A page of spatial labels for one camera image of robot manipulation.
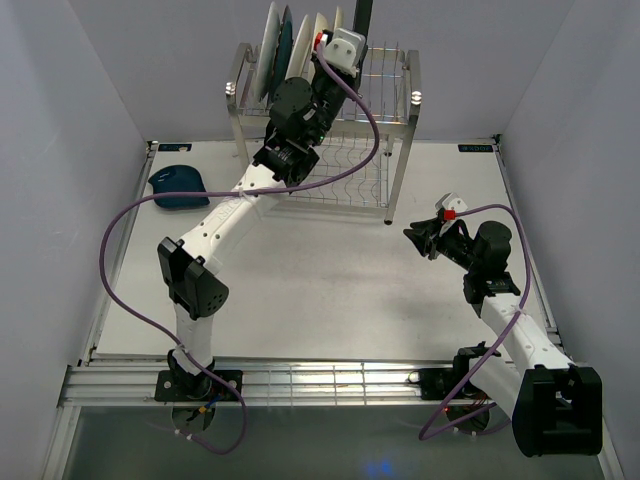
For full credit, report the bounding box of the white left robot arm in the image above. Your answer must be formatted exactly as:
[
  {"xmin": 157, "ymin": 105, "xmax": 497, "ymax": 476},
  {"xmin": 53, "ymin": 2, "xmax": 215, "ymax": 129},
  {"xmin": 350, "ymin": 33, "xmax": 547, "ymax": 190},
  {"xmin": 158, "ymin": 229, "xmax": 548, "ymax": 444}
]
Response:
[{"xmin": 158, "ymin": 47, "xmax": 361, "ymax": 400}]

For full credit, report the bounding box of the aluminium front rail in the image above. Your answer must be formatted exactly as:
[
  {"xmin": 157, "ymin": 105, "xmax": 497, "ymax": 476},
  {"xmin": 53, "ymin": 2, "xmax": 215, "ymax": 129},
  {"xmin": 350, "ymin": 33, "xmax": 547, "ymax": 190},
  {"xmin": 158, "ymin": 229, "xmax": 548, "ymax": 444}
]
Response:
[{"xmin": 59, "ymin": 360, "xmax": 451, "ymax": 408}]

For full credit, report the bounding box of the dark blue irregular dish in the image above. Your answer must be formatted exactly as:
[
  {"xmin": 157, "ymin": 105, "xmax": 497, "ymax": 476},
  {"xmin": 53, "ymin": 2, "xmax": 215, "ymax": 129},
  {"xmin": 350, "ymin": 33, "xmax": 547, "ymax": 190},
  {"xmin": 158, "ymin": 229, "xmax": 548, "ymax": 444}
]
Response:
[{"xmin": 147, "ymin": 165, "xmax": 210, "ymax": 211}]

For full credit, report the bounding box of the white green red rimmed plate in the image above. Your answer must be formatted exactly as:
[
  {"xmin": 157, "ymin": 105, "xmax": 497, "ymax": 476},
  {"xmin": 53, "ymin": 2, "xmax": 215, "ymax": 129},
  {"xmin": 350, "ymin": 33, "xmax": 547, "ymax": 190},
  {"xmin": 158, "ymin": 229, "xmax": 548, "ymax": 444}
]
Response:
[{"xmin": 285, "ymin": 15, "xmax": 313, "ymax": 79}]

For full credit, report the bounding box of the cream bear plate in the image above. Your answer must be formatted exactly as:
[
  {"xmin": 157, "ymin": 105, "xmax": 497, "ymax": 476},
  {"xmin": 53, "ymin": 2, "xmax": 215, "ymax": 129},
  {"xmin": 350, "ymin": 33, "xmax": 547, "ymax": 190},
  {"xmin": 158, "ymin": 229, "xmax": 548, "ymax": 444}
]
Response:
[{"xmin": 311, "ymin": 12, "xmax": 329, "ymax": 51}]

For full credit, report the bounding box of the left blue table label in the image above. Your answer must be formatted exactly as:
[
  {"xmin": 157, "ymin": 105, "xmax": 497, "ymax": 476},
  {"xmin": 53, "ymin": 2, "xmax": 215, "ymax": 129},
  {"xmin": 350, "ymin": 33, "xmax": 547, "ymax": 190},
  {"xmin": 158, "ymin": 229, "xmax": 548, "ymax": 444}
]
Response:
[{"xmin": 157, "ymin": 143, "xmax": 192, "ymax": 152}]

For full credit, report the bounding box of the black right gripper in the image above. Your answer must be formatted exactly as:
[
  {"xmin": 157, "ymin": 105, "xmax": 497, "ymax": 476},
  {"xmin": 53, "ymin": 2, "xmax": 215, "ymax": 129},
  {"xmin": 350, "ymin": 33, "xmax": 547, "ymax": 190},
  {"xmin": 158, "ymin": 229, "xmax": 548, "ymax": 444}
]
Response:
[{"xmin": 403, "ymin": 216, "xmax": 481, "ymax": 273}]

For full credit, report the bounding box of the red and teal plate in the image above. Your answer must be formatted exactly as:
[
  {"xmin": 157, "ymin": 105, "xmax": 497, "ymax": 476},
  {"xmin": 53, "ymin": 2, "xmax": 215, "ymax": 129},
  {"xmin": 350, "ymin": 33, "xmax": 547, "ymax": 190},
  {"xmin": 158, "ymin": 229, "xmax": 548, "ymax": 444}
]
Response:
[{"xmin": 253, "ymin": 1, "xmax": 281, "ymax": 102}]

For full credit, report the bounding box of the square black teal plate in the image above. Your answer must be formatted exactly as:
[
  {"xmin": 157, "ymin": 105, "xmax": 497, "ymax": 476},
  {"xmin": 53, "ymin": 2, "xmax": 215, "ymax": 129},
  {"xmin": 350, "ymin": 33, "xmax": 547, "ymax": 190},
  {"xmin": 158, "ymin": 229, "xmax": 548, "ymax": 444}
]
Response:
[{"xmin": 352, "ymin": 0, "xmax": 373, "ymax": 37}]

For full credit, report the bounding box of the dark teal blossom plate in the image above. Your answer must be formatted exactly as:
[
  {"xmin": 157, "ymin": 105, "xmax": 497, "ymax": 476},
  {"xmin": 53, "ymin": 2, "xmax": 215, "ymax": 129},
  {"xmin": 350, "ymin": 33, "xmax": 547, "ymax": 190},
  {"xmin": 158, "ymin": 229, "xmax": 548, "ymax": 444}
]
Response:
[{"xmin": 268, "ymin": 5, "xmax": 293, "ymax": 102}]

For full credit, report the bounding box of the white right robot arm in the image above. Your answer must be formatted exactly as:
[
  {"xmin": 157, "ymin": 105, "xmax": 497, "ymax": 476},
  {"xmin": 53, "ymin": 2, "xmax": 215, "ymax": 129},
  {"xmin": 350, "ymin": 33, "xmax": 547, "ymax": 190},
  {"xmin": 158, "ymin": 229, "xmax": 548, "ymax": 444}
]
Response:
[{"xmin": 404, "ymin": 211, "xmax": 603, "ymax": 457}]

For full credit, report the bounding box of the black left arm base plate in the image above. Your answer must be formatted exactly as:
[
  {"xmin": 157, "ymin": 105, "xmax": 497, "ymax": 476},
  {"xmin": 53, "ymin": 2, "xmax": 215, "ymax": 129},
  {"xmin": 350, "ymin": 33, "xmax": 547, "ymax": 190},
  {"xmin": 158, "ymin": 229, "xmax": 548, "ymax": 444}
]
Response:
[{"xmin": 153, "ymin": 370, "xmax": 237, "ymax": 403}]

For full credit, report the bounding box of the cream and pink branch plate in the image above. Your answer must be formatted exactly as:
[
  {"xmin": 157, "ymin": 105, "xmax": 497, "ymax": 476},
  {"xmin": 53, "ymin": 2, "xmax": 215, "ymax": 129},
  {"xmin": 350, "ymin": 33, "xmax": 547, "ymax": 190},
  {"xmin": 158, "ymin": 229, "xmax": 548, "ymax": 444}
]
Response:
[{"xmin": 333, "ymin": 6, "xmax": 344, "ymax": 30}]

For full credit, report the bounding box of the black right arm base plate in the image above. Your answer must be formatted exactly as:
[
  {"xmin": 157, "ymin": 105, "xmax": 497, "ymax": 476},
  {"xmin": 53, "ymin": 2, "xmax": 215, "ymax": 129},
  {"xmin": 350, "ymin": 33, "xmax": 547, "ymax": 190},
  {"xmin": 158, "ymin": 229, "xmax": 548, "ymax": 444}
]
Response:
[{"xmin": 407, "ymin": 367, "xmax": 486, "ymax": 400}]

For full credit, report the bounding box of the stainless steel dish rack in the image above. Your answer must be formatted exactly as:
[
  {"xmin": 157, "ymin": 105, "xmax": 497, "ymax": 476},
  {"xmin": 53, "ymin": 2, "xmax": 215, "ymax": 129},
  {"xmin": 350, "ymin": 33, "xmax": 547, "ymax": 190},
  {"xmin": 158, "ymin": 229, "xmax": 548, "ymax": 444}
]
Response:
[{"xmin": 223, "ymin": 41, "xmax": 424, "ymax": 225}]

